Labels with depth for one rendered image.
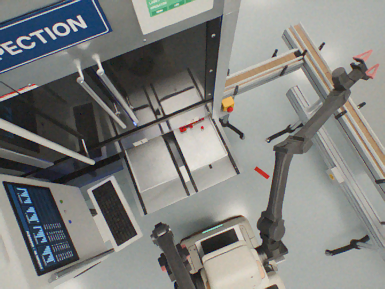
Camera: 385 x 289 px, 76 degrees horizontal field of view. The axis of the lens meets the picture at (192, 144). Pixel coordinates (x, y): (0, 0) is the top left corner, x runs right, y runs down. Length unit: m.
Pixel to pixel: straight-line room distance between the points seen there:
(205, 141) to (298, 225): 1.36
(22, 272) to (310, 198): 2.28
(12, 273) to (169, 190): 0.86
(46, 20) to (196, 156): 1.16
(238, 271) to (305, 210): 1.64
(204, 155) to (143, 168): 0.40
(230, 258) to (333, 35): 2.87
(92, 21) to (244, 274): 0.98
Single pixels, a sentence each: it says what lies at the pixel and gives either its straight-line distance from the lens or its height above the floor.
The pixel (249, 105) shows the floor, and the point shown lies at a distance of 2.71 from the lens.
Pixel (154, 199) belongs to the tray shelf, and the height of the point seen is 0.88.
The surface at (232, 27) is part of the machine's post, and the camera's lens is 0.93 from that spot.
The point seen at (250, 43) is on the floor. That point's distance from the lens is 3.10.
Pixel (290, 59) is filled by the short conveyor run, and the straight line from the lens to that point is 1.90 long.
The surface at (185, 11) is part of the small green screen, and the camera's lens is 0.76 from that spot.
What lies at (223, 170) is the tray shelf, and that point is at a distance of 1.58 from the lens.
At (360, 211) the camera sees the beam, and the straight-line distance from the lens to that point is 2.25.
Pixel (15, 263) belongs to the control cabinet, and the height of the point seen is 1.55.
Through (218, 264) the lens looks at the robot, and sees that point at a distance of 1.11.
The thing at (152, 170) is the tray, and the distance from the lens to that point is 1.60.
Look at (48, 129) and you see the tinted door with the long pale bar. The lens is 1.11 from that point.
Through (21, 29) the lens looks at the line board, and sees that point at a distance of 0.69.
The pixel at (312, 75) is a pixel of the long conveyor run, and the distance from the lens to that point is 1.92.
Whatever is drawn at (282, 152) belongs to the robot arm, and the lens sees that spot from 1.11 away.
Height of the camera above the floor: 2.43
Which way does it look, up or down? 75 degrees down
